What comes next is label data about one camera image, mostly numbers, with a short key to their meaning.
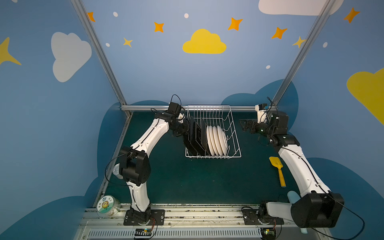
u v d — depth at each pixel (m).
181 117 0.82
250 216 0.75
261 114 0.66
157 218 0.74
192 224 0.74
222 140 0.88
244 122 0.70
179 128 0.75
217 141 0.86
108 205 0.70
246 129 0.71
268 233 0.73
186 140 0.82
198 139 0.85
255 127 0.70
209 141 0.85
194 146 0.82
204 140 0.84
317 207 0.42
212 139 0.86
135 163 0.49
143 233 0.73
